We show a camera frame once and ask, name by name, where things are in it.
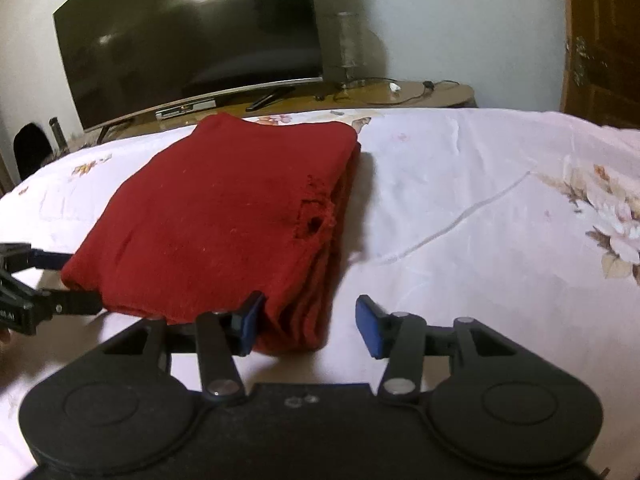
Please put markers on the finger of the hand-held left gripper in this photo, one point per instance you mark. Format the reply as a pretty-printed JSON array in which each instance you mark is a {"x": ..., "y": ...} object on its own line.
[
  {"x": 75, "y": 302},
  {"x": 47, "y": 259}
]

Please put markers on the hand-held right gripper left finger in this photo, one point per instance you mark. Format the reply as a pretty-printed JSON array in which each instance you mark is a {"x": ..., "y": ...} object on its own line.
[{"x": 248, "y": 327}]

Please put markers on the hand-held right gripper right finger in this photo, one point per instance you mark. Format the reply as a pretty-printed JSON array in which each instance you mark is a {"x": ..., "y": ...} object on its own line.
[{"x": 370, "y": 327}]

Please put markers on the red shirt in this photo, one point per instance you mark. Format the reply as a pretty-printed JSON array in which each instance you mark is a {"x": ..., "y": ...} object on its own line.
[{"x": 210, "y": 220}]

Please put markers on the black chair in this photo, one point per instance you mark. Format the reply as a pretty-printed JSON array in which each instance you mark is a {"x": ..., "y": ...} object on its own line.
[{"x": 31, "y": 152}]

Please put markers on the dark upright device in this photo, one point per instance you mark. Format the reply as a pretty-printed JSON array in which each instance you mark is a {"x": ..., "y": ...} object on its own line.
[{"x": 55, "y": 132}]

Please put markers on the floral white bed sheet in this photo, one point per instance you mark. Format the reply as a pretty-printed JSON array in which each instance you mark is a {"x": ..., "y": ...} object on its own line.
[{"x": 475, "y": 210}]

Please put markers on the silver set-top box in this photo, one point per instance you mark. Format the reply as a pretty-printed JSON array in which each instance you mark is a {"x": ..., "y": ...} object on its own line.
[{"x": 185, "y": 109}]

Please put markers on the wooden television console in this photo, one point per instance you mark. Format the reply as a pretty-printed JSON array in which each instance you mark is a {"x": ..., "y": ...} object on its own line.
[{"x": 360, "y": 95}]

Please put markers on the small white crumpled object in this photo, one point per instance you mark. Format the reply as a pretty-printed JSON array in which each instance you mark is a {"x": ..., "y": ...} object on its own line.
[{"x": 395, "y": 87}]

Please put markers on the black curved television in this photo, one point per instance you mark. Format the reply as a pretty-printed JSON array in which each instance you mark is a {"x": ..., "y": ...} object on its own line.
[{"x": 190, "y": 45}]

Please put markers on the clear glass table lamp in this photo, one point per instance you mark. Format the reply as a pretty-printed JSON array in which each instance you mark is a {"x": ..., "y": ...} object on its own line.
[{"x": 348, "y": 45}]

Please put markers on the brown wooden door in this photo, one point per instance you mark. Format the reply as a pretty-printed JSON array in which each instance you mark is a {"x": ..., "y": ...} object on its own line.
[{"x": 605, "y": 50}]

